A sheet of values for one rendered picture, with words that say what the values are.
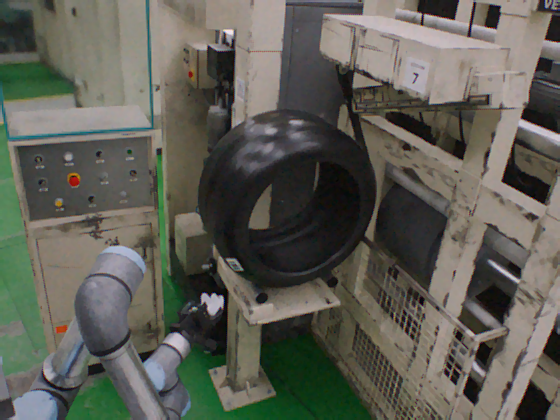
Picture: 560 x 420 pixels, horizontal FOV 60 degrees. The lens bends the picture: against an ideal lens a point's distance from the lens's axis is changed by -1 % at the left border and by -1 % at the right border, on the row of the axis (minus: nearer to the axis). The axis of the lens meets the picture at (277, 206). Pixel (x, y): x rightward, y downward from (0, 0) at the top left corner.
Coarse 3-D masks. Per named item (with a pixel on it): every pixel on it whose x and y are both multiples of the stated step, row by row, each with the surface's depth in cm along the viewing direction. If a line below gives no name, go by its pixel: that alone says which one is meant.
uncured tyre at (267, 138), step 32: (256, 128) 155; (288, 128) 150; (320, 128) 153; (224, 160) 154; (256, 160) 146; (288, 160) 147; (320, 160) 151; (352, 160) 157; (224, 192) 148; (256, 192) 147; (320, 192) 194; (352, 192) 186; (224, 224) 151; (288, 224) 196; (320, 224) 196; (352, 224) 184; (224, 256) 158; (256, 256) 188; (288, 256) 191; (320, 256) 186
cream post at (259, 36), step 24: (240, 0) 166; (264, 0) 160; (240, 24) 169; (264, 24) 164; (240, 48) 172; (264, 48) 167; (240, 72) 175; (264, 72) 171; (264, 96) 176; (240, 120) 181; (264, 192) 194; (264, 216) 200; (240, 312) 218; (240, 336) 225; (240, 360) 232; (240, 384) 240
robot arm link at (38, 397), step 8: (32, 392) 121; (40, 392) 121; (48, 392) 123; (56, 392) 124; (16, 400) 119; (24, 400) 119; (32, 400) 119; (40, 400) 119; (48, 400) 120; (56, 400) 123; (64, 400) 125; (16, 408) 117; (24, 408) 117; (32, 408) 118; (40, 408) 118; (48, 408) 118; (56, 408) 120; (64, 408) 124; (24, 416) 116; (32, 416) 116; (40, 416) 116; (48, 416) 116; (56, 416) 120; (64, 416) 124
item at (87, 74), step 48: (0, 0) 162; (48, 0) 168; (96, 0) 174; (144, 0) 180; (0, 48) 168; (48, 48) 174; (96, 48) 181; (144, 48) 188; (0, 96) 174; (48, 96) 182; (96, 96) 189; (144, 96) 196
